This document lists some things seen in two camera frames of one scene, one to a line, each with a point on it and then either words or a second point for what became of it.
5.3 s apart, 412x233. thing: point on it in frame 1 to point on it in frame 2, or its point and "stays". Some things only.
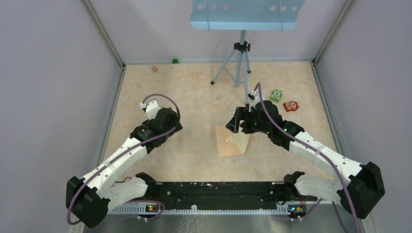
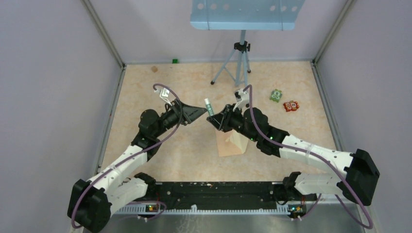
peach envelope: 225,147 stays
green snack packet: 276,95 stays
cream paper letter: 240,139 stays
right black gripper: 240,114 to 221,121
